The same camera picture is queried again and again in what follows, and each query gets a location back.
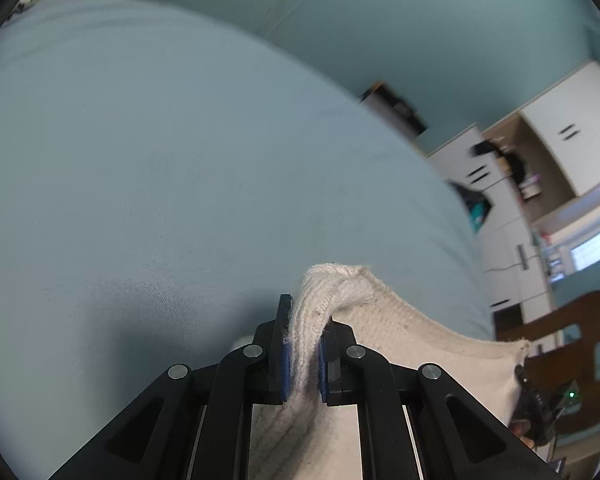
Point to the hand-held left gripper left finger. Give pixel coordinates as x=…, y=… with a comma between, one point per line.
x=285, y=370

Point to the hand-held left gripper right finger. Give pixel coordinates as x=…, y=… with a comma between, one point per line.
x=323, y=375

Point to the white and blue knit sweater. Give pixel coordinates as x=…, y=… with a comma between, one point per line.
x=405, y=340

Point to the brown wooden chair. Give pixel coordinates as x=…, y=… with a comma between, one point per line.
x=530, y=330

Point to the window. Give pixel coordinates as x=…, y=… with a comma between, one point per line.
x=595, y=250

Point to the white low cabinet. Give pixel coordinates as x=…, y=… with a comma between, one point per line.
x=505, y=240

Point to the dark bag with teal cloth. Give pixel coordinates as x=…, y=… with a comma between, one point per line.
x=475, y=205

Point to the bed with teal sheet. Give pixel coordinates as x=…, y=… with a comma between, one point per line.
x=155, y=185

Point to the black garment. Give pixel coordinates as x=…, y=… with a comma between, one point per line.
x=515, y=165

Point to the black and white box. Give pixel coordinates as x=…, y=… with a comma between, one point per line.
x=392, y=107

